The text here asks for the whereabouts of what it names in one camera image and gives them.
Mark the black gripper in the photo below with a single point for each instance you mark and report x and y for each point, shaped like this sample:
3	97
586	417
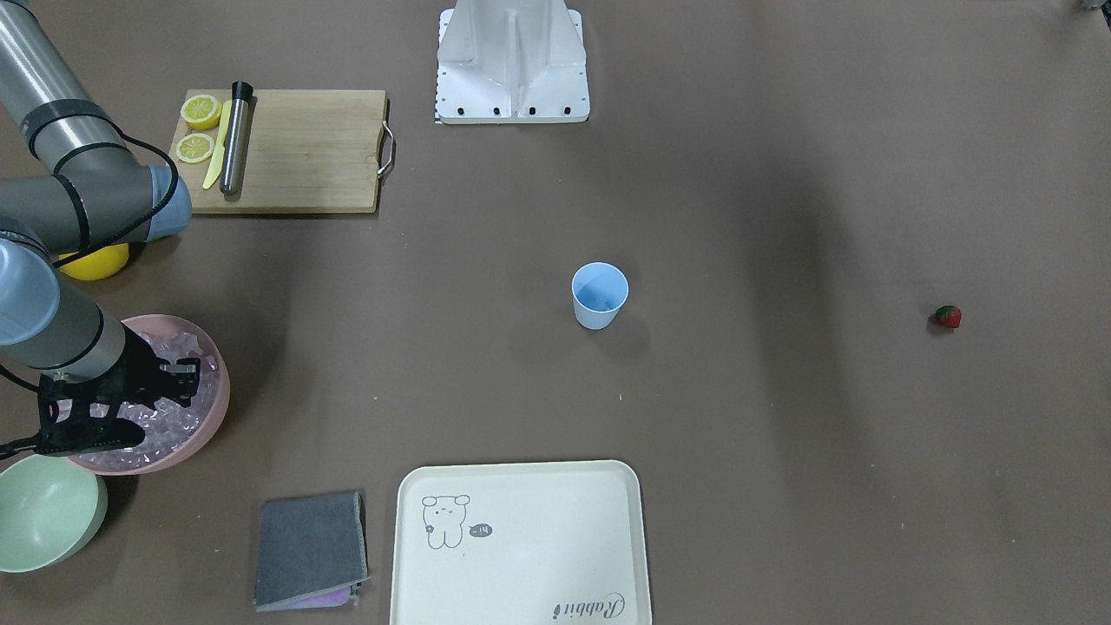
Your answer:
139	371

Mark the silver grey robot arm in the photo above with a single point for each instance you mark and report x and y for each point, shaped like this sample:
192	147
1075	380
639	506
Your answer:
95	194

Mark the pile of clear ice cubes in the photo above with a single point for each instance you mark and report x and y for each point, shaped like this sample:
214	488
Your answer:
168	426

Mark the light blue cup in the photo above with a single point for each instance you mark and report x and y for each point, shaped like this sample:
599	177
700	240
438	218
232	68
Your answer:
599	290

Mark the mint green bowl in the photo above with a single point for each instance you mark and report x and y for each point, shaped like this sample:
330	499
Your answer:
50	509

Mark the pink bowl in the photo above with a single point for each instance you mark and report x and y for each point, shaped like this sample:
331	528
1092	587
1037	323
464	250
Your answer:
168	324

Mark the whole lemon near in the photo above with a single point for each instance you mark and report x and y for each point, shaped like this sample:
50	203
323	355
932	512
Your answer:
104	263

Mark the grey folded cloth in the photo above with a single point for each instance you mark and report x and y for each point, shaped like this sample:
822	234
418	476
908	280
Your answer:
311	552

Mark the yellow plastic knife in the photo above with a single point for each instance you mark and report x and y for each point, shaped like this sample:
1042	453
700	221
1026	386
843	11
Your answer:
217	159

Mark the lemon half lower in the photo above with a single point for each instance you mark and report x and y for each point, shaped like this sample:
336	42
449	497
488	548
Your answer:
194	148

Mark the lemon half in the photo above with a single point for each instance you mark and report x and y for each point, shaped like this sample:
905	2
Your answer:
194	148
201	112

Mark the wooden cutting board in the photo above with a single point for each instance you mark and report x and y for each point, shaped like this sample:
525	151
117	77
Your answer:
311	152

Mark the steel muddler rod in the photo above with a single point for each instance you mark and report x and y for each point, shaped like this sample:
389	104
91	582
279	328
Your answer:
237	139

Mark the lemon half upper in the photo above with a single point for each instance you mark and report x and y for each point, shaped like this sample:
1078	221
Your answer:
201	112

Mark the cream rabbit tray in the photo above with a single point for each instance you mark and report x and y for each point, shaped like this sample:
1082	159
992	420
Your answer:
522	543

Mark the red strawberry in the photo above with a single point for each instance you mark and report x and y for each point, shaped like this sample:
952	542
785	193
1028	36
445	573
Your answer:
948	316

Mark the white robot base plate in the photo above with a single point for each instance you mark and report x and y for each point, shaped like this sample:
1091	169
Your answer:
511	62

